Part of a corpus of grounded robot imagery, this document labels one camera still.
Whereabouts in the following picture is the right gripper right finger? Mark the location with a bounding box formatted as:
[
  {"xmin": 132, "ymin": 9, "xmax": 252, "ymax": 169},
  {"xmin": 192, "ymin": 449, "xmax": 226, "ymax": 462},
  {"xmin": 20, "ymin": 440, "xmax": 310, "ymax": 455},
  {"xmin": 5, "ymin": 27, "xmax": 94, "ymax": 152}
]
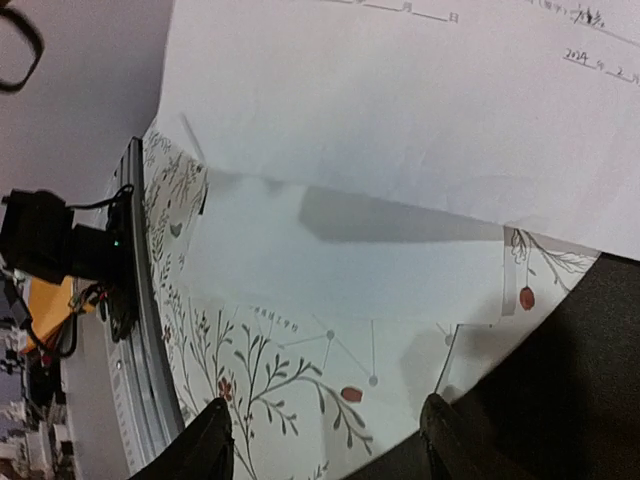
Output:
[{"xmin": 419, "ymin": 393, "xmax": 535, "ymax": 480}]

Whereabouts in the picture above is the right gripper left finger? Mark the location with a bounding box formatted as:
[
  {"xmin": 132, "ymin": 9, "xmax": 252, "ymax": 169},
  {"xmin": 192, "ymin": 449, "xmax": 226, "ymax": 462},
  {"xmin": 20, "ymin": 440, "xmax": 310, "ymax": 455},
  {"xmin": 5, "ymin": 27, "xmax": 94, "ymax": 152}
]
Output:
[{"xmin": 130, "ymin": 398, "xmax": 234, "ymax": 480}]

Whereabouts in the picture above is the printed paper sheet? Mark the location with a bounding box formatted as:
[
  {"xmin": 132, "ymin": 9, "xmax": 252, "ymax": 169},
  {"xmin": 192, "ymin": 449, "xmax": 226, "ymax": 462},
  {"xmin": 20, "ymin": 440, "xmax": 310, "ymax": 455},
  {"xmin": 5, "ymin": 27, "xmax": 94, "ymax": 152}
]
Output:
[{"xmin": 157, "ymin": 1, "xmax": 639, "ymax": 259}]

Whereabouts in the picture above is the blue file folder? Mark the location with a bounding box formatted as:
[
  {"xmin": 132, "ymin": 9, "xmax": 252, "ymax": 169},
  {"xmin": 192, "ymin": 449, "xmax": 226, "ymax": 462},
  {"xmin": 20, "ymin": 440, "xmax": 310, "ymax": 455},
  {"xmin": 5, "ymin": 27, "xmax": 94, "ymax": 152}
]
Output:
[{"xmin": 454, "ymin": 254, "xmax": 639, "ymax": 479}]

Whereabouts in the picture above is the floral patterned table mat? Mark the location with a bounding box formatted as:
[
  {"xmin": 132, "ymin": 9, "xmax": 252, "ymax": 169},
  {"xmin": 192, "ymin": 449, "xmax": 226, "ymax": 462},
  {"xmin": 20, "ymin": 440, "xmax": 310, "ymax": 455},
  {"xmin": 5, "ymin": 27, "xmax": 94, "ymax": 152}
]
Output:
[{"xmin": 142, "ymin": 128, "xmax": 599, "ymax": 479}]

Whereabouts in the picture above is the lower paper sheet stack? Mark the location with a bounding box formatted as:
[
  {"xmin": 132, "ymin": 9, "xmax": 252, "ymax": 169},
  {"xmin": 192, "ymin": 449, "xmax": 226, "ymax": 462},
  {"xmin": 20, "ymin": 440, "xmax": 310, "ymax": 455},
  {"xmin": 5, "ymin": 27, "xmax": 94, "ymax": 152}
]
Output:
[{"xmin": 183, "ymin": 170, "xmax": 516, "ymax": 441}]

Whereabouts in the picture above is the aluminium front rail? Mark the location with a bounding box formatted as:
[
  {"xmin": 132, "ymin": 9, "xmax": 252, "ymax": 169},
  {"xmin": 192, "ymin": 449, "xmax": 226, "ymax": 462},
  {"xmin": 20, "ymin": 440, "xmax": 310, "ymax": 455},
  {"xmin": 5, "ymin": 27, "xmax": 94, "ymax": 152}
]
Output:
[{"xmin": 106, "ymin": 138, "xmax": 184, "ymax": 476}]

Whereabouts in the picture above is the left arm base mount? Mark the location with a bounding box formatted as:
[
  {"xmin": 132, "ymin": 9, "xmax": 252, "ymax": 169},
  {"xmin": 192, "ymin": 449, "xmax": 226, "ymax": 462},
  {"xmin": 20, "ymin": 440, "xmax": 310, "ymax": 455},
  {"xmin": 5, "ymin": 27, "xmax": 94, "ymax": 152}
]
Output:
[{"xmin": 1, "ymin": 184, "xmax": 139, "ymax": 359}]

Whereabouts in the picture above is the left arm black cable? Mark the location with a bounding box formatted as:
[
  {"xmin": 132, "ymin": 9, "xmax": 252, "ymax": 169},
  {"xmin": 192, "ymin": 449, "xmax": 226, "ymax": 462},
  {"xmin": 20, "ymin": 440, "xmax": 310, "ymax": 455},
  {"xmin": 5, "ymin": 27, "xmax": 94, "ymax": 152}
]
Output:
[{"xmin": 0, "ymin": 7, "xmax": 46, "ymax": 94}]

